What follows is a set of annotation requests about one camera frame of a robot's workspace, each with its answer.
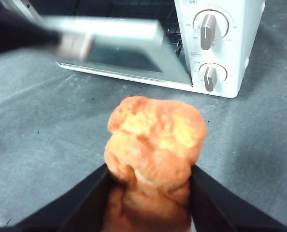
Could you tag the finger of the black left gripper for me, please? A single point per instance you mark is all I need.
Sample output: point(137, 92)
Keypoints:
point(15, 31)

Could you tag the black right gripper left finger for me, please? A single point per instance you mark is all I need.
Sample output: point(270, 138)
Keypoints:
point(80, 205)

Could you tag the small-dial oven knob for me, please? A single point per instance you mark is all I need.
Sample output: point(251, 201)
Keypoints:
point(210, 78)

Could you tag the large-dial oven knob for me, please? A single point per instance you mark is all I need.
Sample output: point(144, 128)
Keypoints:
point(208, 31)

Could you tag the orange-brown bread loaf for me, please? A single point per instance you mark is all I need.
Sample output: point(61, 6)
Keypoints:
point(153, 149)

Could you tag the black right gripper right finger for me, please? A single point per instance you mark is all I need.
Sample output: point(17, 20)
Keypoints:
point(225, 207)

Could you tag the cream Toshiba toaster oven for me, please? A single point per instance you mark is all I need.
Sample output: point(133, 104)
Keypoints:
point(242, 48)

